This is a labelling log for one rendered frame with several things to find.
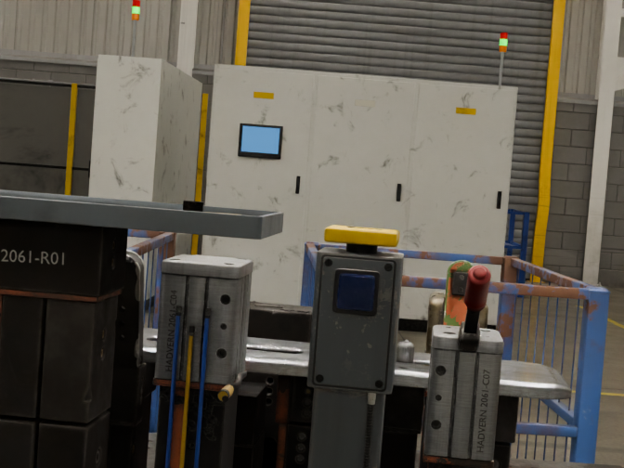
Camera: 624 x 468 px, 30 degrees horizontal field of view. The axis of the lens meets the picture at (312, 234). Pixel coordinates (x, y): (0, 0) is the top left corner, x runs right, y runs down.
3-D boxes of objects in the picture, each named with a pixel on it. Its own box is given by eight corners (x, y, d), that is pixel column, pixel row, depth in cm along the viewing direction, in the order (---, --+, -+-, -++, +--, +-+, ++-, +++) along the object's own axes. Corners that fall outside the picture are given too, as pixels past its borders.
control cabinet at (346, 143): (196, 317, 920) (218, 5, 907) (201, 308, 973) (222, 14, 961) (498, 338, 928) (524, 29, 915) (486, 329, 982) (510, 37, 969)
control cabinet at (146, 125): (135, 280, 1159) (151, 33, 1146) (188, 284, 1157) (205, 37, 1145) (77, 307, 920) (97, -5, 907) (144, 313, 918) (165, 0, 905)
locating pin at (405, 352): (412, 374, 132) (415, 338, 132) (411, 377, 130) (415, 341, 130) (395, 372, 132) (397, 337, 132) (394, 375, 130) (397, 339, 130)
